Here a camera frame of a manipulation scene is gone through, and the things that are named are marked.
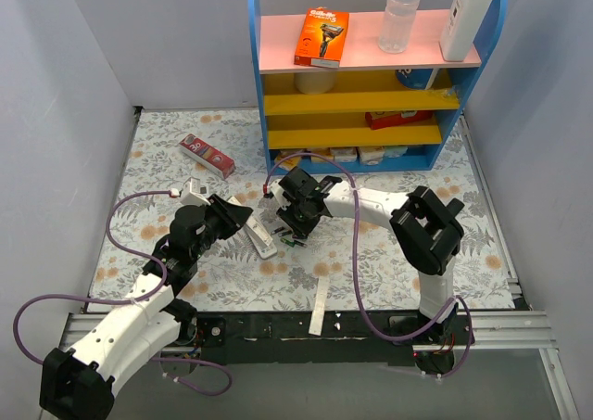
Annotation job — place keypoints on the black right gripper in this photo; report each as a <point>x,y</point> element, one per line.
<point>294,213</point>

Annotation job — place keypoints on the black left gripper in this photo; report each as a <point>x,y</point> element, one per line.
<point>222,213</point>

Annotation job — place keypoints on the white slim battery cover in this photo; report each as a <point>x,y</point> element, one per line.
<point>317,314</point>

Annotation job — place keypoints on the white slim remote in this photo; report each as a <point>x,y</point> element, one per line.
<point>255,229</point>

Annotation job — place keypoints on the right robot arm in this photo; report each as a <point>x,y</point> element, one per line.
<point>425,228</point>

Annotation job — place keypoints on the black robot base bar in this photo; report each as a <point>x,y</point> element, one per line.
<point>284,337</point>

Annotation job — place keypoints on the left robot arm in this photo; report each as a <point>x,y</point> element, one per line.
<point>83,381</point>

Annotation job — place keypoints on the small white remote control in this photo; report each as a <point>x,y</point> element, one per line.
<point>265,251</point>

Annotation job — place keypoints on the yellow sponge pack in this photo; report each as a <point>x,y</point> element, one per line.
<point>288,159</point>

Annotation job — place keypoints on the red white toothpaste box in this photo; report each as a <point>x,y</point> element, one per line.
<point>207,155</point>

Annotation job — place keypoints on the red snack box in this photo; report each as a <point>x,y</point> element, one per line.
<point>387,119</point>

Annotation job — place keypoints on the blue yellow wooden shelf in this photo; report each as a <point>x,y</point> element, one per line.
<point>365,82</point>

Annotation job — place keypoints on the orange razor box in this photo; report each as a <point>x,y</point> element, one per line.
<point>322,38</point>

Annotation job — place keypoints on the blue paper cup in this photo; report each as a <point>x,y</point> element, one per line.
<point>417,79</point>

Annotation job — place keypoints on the clear plastic bottle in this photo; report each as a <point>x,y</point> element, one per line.
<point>397,23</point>

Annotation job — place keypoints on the white plastic bottle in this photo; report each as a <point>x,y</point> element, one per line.
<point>464,20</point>

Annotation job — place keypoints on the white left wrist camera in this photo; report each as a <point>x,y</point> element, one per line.
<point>193,192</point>

